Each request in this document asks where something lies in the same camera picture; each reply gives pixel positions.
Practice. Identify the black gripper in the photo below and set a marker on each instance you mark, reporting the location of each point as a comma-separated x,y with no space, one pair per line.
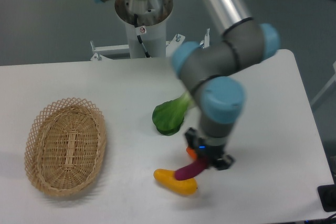
213,152

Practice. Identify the purple sweet potato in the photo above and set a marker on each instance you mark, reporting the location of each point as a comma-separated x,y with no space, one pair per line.
191,170

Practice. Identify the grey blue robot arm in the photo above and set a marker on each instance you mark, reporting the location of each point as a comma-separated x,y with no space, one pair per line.
205,71

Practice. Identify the woven wicker basket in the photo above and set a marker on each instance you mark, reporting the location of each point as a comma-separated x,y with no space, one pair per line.
65,147

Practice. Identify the orange carrot chunk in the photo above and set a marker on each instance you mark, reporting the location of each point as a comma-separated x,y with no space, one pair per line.
191,153

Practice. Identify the yellow papaya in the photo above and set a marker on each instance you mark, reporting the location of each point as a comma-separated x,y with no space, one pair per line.
167,179

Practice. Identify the green bok choy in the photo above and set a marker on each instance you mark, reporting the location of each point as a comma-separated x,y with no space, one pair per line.
168,117

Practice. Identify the black device at edge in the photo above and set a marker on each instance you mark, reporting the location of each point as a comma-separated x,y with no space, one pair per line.
327,197

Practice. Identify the white table clamp bracket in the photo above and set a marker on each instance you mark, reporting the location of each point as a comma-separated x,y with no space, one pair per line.
206,41

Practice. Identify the white frame leg right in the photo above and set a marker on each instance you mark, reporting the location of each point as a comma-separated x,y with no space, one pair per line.
324,93

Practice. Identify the white metal base frame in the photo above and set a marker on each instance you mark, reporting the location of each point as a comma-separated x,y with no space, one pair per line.
122,51

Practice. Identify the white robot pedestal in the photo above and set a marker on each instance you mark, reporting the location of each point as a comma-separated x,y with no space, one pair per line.
145,25

